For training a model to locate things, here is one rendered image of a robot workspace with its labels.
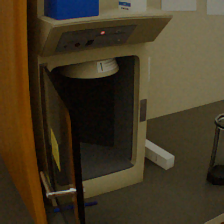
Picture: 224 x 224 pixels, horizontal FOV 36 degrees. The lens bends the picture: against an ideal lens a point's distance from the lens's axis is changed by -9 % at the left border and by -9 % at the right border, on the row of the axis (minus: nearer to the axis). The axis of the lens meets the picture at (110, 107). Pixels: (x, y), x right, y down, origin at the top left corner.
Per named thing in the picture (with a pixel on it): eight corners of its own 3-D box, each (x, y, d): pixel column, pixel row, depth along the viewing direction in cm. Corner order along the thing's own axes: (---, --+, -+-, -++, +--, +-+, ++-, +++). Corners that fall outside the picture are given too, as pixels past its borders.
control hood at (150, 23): (37, 55, 86) (36, 16, 82) (149, 39, 100) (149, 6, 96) (51, 66, 77) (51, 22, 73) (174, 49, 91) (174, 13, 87)
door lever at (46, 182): (62, 175, 79) (61, 165, 78) (73, 199, 71) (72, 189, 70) (39, 178, 77) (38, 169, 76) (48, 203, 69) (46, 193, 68)
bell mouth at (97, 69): (49, 66, 109) (49, 48, 107) (101, 57, 117) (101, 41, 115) (70, 83, 95) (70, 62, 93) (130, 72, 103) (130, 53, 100)
